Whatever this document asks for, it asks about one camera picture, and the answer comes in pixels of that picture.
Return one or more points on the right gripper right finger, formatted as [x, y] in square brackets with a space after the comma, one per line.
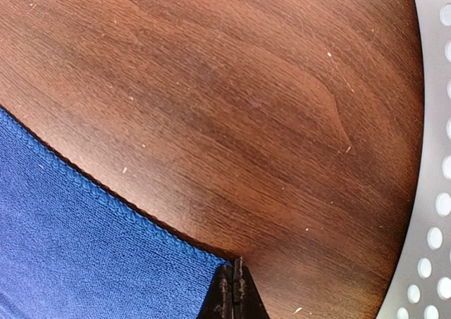
[247, 303]

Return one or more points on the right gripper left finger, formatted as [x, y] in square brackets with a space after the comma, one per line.
[218, 303]

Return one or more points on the blue towel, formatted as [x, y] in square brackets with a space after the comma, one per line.
[69, 249]

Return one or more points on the light blue plastic basket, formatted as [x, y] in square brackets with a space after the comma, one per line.
[420, 287]

